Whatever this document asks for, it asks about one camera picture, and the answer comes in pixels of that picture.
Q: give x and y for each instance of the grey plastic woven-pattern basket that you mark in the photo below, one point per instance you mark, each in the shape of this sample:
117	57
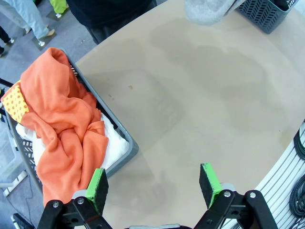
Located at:
262	16
125	139

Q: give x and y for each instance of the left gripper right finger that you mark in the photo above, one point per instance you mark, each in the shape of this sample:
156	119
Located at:
214	198

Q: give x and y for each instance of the person in black t-shirt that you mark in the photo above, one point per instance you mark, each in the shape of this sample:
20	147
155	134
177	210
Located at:
107	12

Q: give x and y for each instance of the orange top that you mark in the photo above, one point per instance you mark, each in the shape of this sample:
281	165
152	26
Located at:
59	107

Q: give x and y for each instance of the white black-printed t-shirt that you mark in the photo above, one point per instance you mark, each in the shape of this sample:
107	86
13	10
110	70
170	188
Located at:
114	143

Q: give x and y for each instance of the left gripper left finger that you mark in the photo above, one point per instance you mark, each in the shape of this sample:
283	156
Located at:
95	195

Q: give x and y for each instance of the grey shorts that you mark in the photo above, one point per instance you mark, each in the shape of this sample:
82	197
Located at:
205	12

